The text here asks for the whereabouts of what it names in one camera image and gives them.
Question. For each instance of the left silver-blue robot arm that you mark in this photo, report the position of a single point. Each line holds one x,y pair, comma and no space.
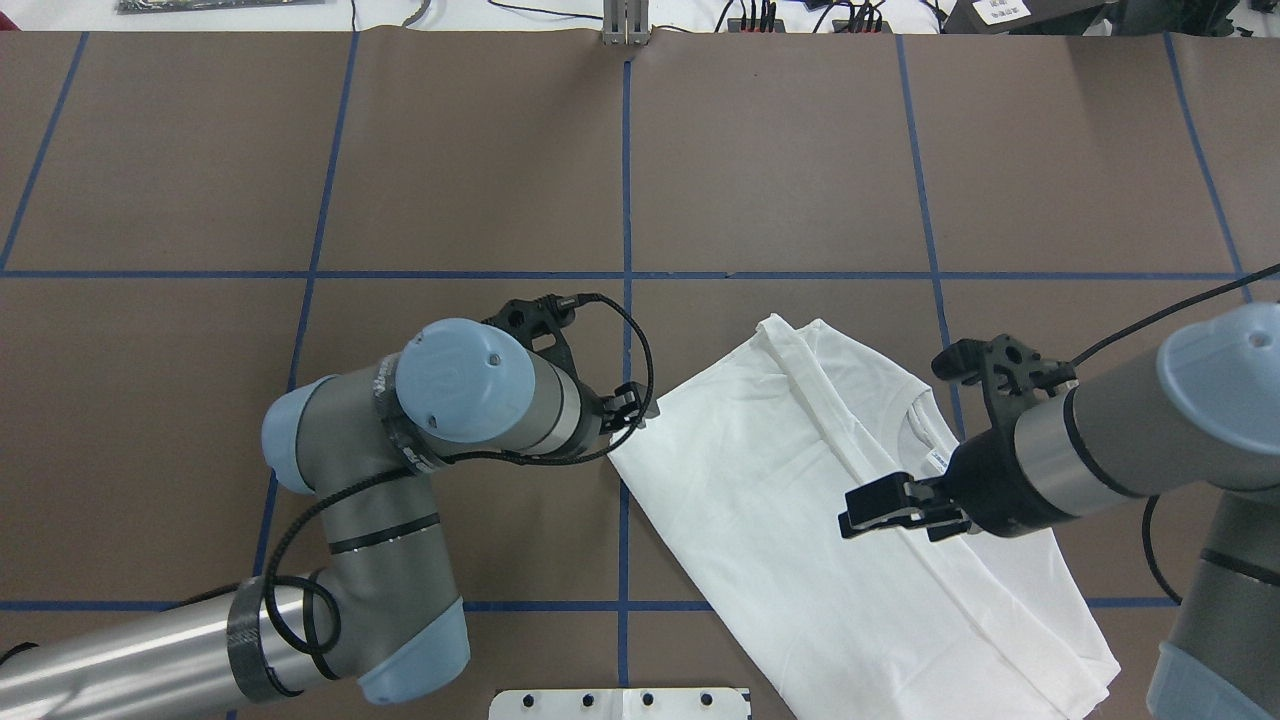
360,584

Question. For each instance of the aluminium frame post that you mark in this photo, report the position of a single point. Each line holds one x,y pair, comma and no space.
626,23

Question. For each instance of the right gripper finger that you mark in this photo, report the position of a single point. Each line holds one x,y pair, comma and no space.
893,497
938,525

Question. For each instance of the upper black-orange connector block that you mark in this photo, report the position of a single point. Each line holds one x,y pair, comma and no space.
753,17

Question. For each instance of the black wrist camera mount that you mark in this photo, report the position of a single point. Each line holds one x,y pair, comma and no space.
538,326
1013,377

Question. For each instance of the white central pedestal column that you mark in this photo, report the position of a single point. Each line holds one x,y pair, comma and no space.
623,703

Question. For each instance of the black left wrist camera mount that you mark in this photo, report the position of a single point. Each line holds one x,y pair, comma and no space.
538,326

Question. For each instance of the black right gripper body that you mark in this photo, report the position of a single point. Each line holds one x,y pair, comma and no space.
985,484

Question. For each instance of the black-orange connector block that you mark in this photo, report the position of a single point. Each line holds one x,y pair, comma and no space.
850,18
753,17

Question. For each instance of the black laptop computer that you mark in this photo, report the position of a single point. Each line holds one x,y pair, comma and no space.
1031,18

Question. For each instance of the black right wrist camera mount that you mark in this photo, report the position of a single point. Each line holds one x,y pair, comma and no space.
1013,377

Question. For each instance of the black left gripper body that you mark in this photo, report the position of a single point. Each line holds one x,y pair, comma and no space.
627,404

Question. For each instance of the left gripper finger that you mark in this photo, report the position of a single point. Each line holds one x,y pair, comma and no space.
629,407

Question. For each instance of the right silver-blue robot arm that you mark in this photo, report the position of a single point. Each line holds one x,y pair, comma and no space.
1202,408

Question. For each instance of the lower black-orange connector block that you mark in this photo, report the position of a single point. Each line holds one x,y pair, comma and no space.
850,18

